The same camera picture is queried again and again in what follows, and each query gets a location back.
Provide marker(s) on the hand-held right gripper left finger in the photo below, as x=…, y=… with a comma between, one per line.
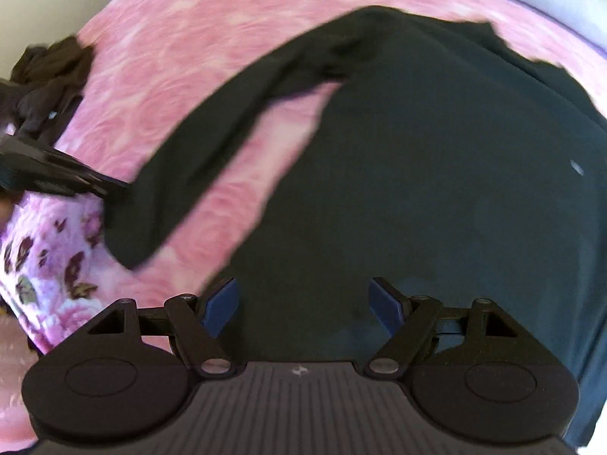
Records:
x=222, y=307

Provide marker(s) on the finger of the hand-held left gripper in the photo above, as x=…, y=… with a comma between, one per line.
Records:
x=80, y=175

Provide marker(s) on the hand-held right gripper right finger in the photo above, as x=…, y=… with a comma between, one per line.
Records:
x=385, y=305

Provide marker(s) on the black long-sleeve shirt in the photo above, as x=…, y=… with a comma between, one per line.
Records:
x=427, y=175

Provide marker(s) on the dark brown clothes pile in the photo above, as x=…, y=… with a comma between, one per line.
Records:
x=50, y=85

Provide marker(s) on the floral purple blanket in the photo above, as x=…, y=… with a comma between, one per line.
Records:
x=52, y=265

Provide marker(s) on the pink blanket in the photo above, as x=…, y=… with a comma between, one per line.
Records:
x=189, y=47

